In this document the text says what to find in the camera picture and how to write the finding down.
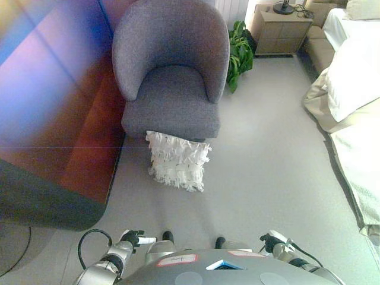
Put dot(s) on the beige bedspread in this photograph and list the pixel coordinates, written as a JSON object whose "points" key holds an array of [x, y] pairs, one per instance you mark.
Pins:
{"points": [[362, 160]]}

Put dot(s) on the black robot foot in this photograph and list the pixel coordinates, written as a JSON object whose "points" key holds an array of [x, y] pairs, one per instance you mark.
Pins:
{"points": [[168, 236], [220, 242]]}

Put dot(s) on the brown table with dark edge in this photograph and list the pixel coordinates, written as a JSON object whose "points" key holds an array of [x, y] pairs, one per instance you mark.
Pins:
{"points": [[44, 124]]}

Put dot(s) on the white duvet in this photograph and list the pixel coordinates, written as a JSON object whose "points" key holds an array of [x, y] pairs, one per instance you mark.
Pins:
{"points": [[353, 68]]}

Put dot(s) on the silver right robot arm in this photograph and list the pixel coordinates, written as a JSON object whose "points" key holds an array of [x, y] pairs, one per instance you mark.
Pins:
{"points": [[300, 262]]}

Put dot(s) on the green leafy houseplant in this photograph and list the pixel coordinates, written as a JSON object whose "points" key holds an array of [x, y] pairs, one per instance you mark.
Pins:
{"points": [[237, 59]]}

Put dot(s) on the beige upholstered bed frame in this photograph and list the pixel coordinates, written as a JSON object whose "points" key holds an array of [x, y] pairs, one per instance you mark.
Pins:
{"points": [[322, 50]]}

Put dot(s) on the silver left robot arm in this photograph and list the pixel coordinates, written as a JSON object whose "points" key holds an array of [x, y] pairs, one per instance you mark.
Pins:
{"points": [[104, 267]]}

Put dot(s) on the grey upholstered armchair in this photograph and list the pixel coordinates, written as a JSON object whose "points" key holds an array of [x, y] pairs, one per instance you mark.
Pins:
{"points": [[169, 101]]}

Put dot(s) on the black left robot foot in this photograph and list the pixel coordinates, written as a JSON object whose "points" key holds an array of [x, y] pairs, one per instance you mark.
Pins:
{"points": [[168, 236]]}

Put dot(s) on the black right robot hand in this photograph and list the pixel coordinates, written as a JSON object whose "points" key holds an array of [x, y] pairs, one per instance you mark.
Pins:
{"points": [[271, 242]]}

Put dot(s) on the cream bed pillow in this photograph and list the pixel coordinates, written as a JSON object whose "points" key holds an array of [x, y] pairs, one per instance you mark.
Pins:
{"points": [[363, 9]]}

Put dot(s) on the beige wooden nightstand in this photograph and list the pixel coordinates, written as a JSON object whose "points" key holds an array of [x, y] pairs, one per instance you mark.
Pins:
{"points": [[279, 34]]}

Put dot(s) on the black lamp base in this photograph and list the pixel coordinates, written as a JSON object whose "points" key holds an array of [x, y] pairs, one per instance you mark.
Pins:
{"points": [[283, 9]]}

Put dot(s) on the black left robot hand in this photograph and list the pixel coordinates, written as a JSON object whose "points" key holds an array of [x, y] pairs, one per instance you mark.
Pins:
{"points": [[130, 237]]}

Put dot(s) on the white pleated curtain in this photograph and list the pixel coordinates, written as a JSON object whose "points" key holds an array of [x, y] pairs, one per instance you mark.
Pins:
{"points": [[233, 9]]}

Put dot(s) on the grey robot torso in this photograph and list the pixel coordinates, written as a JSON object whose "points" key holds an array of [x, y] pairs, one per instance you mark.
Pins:
{"points": [[207, 270]]}

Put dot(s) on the black right robot foot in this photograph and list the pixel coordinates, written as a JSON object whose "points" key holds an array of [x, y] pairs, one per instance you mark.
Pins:
{"points": [[220, 242]]}

